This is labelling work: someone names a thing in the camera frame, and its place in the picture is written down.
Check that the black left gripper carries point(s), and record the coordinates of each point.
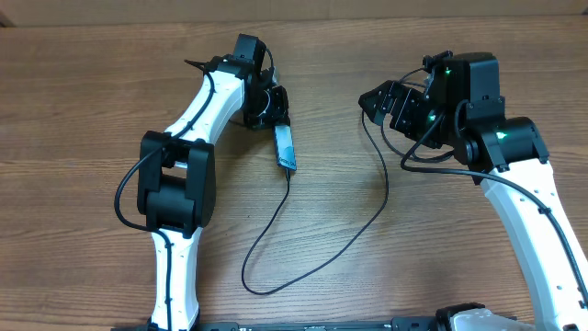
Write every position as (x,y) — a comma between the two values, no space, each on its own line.
(278,114)

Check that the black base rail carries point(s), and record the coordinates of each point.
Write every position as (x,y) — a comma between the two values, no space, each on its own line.
(420,323)

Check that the Samsung Galaxy smartphone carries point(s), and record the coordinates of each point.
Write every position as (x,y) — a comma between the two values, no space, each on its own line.
(284,147)

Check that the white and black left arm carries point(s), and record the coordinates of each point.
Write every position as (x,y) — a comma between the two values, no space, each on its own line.
(177,178)

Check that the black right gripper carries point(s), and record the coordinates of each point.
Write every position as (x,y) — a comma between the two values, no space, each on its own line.
(406,103)

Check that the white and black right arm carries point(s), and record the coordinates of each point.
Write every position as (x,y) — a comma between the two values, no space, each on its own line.
(460,105)

